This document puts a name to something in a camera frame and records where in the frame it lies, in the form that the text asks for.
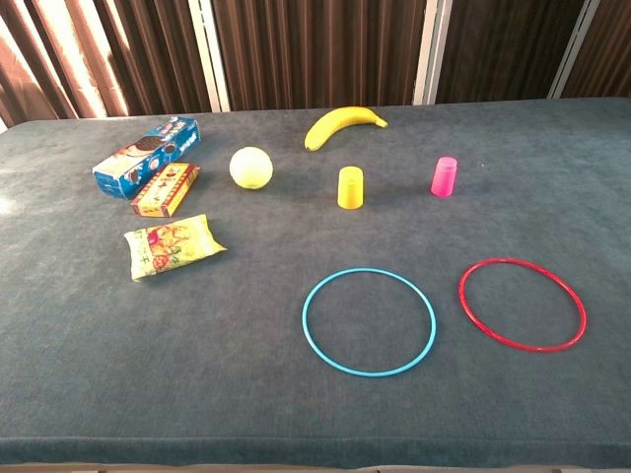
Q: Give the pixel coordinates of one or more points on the yellow-green tennis ball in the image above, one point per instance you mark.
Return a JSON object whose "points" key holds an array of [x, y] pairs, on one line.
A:
{"points": [[251, 167]]}

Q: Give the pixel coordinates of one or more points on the yellow snack bag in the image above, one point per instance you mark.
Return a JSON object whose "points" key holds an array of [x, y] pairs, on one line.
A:
{"points": [[170, 246]]}

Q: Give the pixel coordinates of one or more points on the yellow banana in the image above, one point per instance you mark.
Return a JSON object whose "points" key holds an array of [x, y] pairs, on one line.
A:
{"points": [[335, 123]]}

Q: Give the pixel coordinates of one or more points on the brown pleated curtain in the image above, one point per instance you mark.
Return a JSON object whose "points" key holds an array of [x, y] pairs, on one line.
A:
{"points": [[508, 49], [98, 49], [320, 49], [611, 49]]}

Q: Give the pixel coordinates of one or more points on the blue cookie box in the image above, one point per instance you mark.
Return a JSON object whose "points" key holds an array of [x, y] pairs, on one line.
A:
{"points": [[148, 153]]}

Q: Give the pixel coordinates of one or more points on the pink plastic cup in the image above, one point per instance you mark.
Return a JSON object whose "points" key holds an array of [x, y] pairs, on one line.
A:
{"points": [[443, 180]]}

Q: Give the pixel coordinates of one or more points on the red yellow carton box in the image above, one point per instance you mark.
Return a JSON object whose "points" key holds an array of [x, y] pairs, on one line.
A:
{"points": [[165, 189]]}

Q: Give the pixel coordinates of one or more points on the yellow plastic cup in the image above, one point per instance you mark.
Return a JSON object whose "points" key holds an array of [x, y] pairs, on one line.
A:
{"points": [[351, 189]]}

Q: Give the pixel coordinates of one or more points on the white frame post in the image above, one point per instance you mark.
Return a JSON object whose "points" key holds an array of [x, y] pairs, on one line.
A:
{"points": [[207, 49], [433, 49], [575, 49]]}

